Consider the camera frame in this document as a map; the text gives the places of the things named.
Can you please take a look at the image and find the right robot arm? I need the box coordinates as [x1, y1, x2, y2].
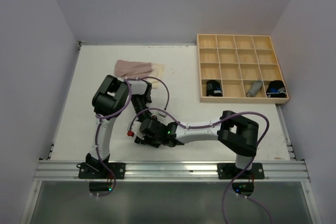
[128, 111, 259, 178]

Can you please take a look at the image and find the dark rolled underwear in tray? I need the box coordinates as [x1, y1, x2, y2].
[206, 80, 223, 97]

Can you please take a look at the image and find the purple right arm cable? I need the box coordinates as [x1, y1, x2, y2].
[129, 107, 271, 224]

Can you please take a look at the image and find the pink beige underwear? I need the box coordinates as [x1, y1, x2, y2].
[114, 60, 165, 80]

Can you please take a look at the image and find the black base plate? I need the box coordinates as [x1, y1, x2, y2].
[76, 162, 126, 179]
[217, 163, 265, 179]

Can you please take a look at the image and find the black blue rolled underwear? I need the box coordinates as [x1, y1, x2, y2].
[266, 80, 287, 98]

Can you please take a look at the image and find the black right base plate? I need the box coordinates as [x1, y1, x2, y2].
[217, 163, 265, 179]

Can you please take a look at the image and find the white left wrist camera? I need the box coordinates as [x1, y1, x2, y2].
[153, 111, 166, 118]

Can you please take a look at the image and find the wooden compartment tray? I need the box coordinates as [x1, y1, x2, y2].
[196, 34, 289, 104]

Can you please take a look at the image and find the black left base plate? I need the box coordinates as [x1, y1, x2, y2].
[76, 162, 126, 179]

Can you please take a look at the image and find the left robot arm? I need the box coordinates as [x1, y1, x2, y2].
[86, 75, 152, 178]

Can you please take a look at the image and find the aluminium front rail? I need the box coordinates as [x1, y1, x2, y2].
[34, 161, 310, 182]

